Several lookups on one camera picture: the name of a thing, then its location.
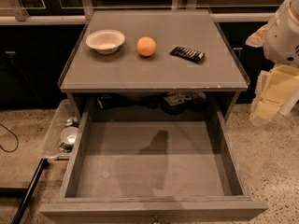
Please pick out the dark items behind drawer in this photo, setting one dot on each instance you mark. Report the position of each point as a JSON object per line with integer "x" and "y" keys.
{"x": 172, "y": 103}

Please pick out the black snack bar packet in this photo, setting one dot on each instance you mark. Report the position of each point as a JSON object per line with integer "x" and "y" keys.
{"x": 191, "y": 55}

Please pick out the black bar on floor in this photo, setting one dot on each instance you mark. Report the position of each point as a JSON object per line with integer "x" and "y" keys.
{"x": 24, "y": 195}

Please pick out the grey open top drawer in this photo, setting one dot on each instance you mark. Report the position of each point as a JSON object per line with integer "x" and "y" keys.
{"x": 139, "y": 165}

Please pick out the metal window frame rail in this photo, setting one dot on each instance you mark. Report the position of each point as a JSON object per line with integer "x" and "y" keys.
{"x": 81, "y": 11}

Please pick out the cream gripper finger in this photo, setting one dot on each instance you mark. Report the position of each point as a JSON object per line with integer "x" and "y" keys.
{"x": 257, "y": 38}
{"x": 276, "y": 92}

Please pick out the small white cup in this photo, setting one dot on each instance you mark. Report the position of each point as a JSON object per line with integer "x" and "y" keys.
{"x": 69, "y": 135}

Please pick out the white paper bowl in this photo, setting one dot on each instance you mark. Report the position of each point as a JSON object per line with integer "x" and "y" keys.
{"x": 105, "y": 41}

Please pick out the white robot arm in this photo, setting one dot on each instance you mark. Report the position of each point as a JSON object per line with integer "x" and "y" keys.
{"x": 277, "y": 89}

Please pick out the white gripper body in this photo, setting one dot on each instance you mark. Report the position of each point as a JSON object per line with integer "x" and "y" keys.
{"x": 282, "y": 40}

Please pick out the clear plastic storage bin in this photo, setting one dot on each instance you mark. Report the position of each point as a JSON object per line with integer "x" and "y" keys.
{"x": 53, "y": 147}

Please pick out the grey cabinet with counter top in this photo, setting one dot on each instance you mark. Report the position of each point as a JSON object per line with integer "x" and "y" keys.
{"x": 126, "y": 70}

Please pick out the orange fruit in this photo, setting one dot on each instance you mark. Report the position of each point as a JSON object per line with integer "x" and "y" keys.
{"x": 146, "y": 46}

